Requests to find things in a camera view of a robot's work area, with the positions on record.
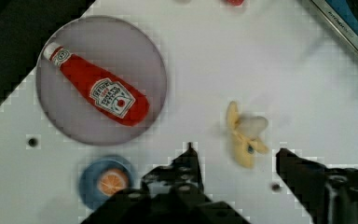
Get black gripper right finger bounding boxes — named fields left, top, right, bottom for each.
left=276, top=148, right=358, bottom=224

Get blue small bowl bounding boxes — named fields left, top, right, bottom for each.
left=78, top=155, right=134, bottom=210

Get grey round plate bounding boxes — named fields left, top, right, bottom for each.
left=35, top=16, right=168, bottom=146

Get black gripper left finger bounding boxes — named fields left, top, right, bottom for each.
left=80, top=143, right=251, bottom=224

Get orange slice toy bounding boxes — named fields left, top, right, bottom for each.
left=97, top=168, right=129, bottom=197

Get red ketchup bottle toy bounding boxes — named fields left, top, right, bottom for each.
left=43, top=42, right=150, bottom=127

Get red strawberry toy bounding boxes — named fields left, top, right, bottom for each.
left=225, top=0, right=244, bottom=7

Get plush peeled banana toy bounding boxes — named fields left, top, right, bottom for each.
left=226, top=101, right=269, bottom=169

